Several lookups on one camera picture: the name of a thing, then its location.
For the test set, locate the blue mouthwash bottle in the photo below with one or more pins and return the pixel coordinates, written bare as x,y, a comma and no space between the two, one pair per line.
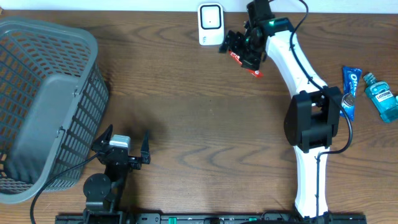
379,93

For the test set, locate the red Nescafe stick packet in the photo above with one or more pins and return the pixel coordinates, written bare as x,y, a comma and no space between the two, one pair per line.
252,71

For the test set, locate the blue Oreo cookie pack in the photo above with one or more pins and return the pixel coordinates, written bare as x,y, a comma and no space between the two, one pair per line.
351,78

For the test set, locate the grey plastic shopping basket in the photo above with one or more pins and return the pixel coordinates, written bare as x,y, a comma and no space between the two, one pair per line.
53,98

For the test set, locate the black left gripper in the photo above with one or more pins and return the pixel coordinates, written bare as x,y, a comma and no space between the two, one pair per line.
135,164

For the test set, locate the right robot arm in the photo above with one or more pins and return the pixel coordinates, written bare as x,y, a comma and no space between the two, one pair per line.
313,115

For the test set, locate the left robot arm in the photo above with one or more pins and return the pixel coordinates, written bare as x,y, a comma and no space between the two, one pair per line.
103,191

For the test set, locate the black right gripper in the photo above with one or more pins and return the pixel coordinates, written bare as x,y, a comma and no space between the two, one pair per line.
252,61

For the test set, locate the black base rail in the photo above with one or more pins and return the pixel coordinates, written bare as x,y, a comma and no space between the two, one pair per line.
156,218

